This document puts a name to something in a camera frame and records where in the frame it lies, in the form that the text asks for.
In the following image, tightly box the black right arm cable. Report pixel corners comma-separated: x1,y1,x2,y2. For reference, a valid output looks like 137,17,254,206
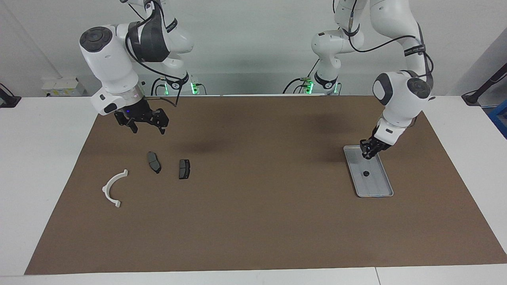
121,0,187,108

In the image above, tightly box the black table clamp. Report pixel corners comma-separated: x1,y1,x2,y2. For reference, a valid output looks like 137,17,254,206
0,83,21,108

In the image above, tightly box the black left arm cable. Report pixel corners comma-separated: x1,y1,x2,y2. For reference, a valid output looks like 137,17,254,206
333,0,435,93

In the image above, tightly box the black right base cable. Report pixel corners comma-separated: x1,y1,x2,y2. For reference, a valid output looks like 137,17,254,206
151,76,207,96

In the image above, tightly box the black base cable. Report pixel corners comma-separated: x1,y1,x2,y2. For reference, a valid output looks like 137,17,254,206
151,76,207,96
283,59,320,95

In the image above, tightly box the brown table mat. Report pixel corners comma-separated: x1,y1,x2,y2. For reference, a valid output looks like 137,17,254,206
25,95,507,276

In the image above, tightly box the black left base cable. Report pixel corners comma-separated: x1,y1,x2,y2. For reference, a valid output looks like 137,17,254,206
283,59,320,95

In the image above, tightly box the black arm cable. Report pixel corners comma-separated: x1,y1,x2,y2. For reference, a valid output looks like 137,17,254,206
121,0,187,108
333,0,435,93

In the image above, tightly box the silver metal tray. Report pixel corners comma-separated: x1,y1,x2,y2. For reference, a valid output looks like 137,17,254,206
343,145,394,198

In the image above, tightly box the elongated dark brake pad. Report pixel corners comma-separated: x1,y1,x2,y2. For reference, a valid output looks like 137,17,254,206
147,151,162,174

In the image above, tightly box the blue bin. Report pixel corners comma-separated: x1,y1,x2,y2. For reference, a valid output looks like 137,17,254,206
488,99,507,139

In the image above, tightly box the white curved plastic bracket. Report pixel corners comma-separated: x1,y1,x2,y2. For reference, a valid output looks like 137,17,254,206
102,169,129,209

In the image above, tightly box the white cardboard box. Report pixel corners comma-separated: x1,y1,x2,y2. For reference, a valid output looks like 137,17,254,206
42,77,86,97

